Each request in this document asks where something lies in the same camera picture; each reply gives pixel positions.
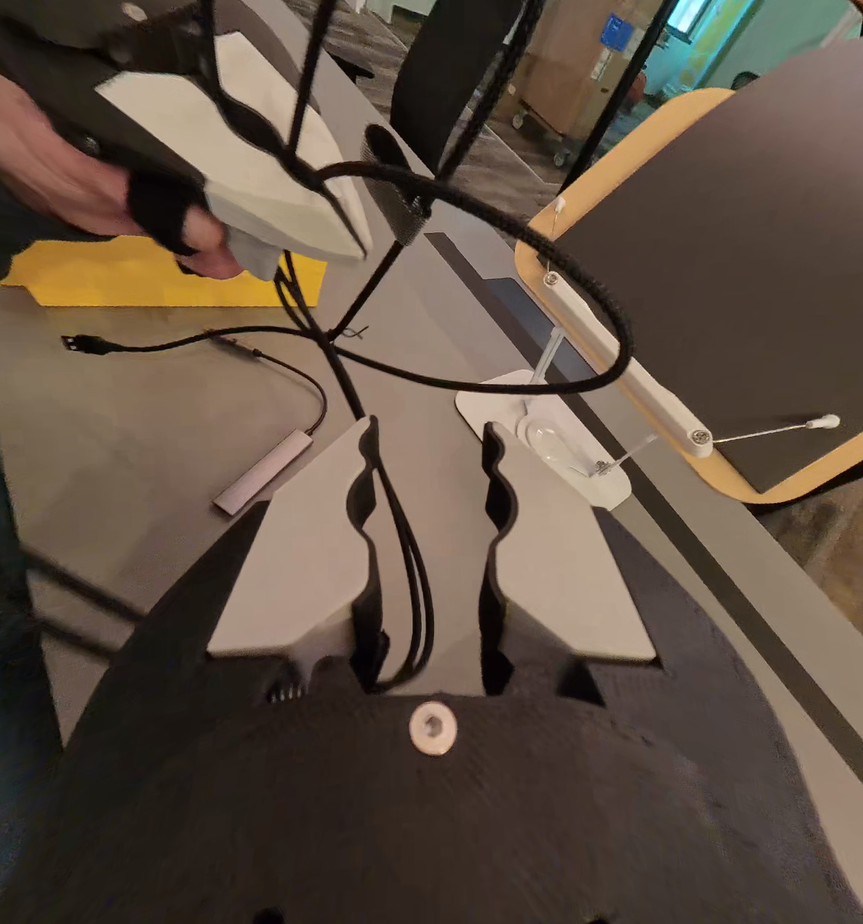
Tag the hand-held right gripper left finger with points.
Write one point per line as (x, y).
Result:
(294, 570)

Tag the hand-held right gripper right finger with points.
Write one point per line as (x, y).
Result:
(568, 585)

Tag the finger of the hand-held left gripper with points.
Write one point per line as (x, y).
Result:
(243, 188)
(287, 108)

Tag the grey usb hub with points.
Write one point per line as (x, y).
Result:
(258, 476)

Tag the yellow plastic bin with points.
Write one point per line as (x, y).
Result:
(113, 281)

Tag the person's left hand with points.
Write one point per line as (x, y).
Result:
(41, 159)

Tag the black tilted panel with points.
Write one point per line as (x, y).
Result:
(438, 65)

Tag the person's jeans leg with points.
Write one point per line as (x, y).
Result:
(5, 722)

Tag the black pole stand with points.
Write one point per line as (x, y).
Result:
(619, 94)

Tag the wooden-edged black board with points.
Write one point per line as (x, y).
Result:
(763, 252)

